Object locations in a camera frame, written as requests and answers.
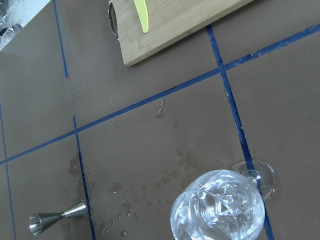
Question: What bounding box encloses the steel jigger cup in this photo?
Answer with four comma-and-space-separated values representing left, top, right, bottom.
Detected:
28, 201, 88, 236

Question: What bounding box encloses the yellow plastic knife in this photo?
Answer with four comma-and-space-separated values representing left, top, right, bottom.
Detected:
133, 0, 149, 34

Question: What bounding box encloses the clear wine glass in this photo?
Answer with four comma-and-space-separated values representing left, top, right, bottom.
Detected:
170, 160, 279, 240

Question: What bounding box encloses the bamboo cutting board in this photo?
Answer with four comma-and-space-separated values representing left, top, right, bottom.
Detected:
109, 0, 249, 67

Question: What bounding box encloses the clear plastic bag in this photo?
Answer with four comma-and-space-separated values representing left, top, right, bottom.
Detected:
0, 0, 25, 50

